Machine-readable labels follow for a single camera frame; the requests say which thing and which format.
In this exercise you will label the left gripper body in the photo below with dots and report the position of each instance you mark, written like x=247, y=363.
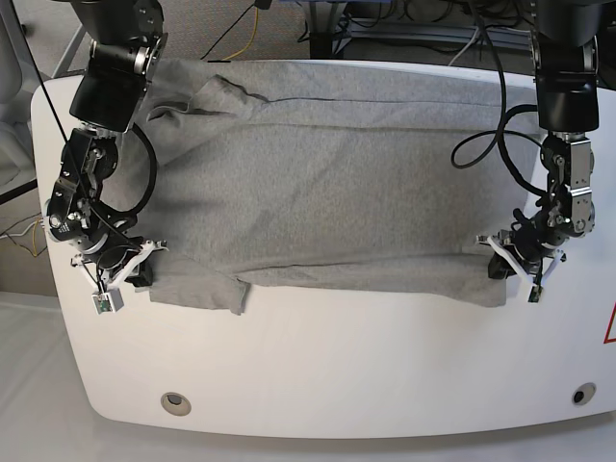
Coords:
x=534, y=270

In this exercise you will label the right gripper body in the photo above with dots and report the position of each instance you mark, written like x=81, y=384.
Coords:
x=109, y=269

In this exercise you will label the grey T-shirt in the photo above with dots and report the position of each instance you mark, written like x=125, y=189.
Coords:
x=320, y=176

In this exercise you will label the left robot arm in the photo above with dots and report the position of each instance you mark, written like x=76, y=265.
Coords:
x=566, y=64

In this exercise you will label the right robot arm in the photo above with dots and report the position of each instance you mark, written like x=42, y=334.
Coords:
x=128, y=39

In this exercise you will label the left table grommet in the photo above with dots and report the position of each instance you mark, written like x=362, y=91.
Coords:
x=176, y=404

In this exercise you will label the table grommet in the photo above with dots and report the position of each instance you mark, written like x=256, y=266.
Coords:
x=584, y=393
x=176, y=404

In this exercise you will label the right table grommet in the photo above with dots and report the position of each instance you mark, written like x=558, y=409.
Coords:
x=584, y=393

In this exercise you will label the black table leg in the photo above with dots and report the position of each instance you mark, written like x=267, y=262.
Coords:
x=326, y=35

